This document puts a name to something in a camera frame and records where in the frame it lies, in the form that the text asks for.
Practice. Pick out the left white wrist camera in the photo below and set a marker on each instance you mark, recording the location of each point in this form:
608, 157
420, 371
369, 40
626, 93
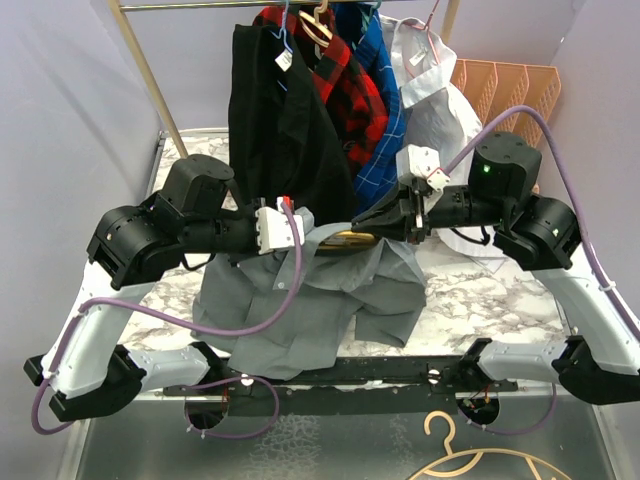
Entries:
273, 228

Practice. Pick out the beige hanger in foreground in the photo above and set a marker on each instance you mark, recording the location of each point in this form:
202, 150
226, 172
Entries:
476, 455

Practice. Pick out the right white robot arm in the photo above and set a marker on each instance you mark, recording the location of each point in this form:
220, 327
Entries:
600, 363

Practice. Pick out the blue plaid shirt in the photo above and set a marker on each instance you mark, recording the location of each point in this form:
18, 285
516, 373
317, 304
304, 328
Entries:
359, 25

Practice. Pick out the beige wooden hanger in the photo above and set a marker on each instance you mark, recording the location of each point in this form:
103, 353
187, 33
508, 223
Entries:
314, 28

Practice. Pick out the pink wire hanger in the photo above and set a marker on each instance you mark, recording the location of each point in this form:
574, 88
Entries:
421, 50

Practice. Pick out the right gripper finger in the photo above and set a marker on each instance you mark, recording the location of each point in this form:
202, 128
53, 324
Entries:
386, 210
398, 230

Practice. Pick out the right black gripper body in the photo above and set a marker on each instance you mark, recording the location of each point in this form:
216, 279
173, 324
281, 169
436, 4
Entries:
417, 221

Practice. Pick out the yellow wire hanger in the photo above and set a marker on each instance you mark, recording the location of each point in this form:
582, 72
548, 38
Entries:
348, 240

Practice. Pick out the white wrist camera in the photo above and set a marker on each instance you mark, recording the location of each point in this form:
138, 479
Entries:
273, 228
420, 167

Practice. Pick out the grey button shirt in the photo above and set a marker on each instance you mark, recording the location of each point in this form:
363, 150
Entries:
380, 291

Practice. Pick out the red black plaid shirt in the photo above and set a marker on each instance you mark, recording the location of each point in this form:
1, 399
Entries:
351, 98

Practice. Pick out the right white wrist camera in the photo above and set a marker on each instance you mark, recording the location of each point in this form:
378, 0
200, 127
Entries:
420, 167

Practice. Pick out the orange plastic file organizer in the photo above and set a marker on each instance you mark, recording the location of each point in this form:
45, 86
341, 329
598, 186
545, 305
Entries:
493, 87

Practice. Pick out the black hanging shirt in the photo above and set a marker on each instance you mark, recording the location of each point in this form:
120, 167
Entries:
282, 141

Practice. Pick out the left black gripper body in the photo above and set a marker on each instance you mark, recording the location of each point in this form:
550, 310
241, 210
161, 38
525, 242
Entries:
237, 234

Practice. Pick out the blue wire hanger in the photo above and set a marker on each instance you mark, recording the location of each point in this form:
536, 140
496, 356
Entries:
284, 30

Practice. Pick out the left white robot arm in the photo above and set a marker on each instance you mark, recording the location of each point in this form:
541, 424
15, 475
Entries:
89, 373

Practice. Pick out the wooden clothes rack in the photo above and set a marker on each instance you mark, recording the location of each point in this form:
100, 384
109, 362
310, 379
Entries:
119, 12

